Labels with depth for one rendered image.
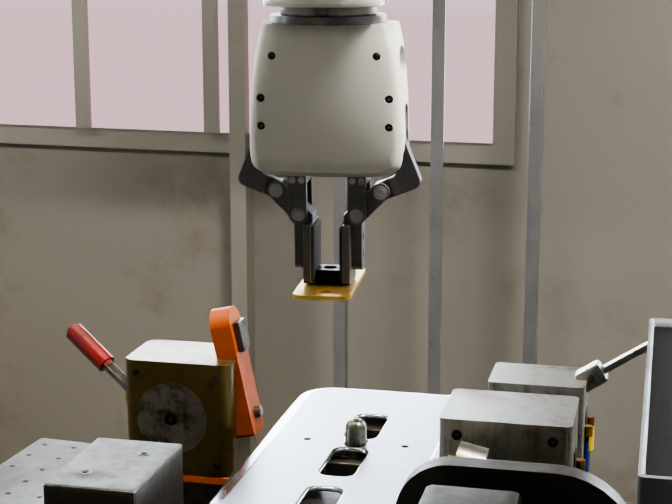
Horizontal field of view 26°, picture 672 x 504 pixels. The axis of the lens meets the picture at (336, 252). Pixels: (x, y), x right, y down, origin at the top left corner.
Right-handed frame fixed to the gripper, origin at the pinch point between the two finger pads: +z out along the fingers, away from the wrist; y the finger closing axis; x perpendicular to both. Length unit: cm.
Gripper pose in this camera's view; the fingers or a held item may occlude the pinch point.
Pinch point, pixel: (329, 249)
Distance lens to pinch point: 96.6
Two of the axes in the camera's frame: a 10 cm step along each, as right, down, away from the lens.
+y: -9.9, -0.3, 1.4
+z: 0.0, 9.8, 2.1
